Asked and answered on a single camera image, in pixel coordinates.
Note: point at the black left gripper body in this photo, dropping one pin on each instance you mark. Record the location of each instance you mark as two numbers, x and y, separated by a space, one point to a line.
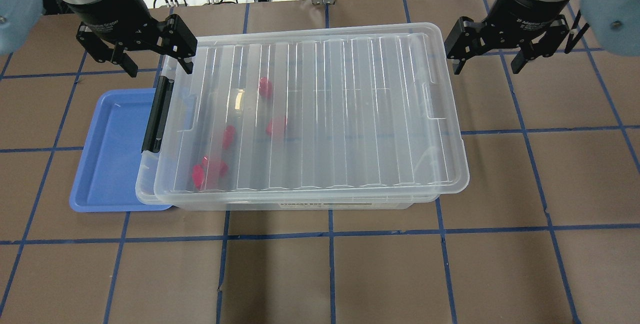
111 10

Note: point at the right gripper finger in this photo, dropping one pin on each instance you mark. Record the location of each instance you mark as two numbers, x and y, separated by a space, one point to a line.
546 45
468 39

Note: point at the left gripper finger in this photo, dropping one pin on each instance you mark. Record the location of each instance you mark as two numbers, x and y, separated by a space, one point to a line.
178 42
102 53

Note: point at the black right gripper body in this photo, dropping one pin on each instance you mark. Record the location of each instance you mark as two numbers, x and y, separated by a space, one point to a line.
529 13

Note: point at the red toy block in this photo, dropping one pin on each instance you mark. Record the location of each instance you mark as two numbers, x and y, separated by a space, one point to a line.
215 170
229 137
276 128
265 87
198 176

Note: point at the clear plastic box lid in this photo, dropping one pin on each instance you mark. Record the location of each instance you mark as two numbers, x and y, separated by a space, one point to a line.
320 114

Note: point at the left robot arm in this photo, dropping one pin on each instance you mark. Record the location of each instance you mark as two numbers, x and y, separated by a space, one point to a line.
18 17

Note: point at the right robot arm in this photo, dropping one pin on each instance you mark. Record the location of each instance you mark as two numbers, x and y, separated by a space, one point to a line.
614 23

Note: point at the clear plastic storage box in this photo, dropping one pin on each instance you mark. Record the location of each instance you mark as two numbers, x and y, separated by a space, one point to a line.
280 203

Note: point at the blue plastic tray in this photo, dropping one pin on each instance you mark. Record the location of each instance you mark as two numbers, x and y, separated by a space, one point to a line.
108 168

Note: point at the black box latch handle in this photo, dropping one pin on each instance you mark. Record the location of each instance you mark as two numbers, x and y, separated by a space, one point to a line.
159 112

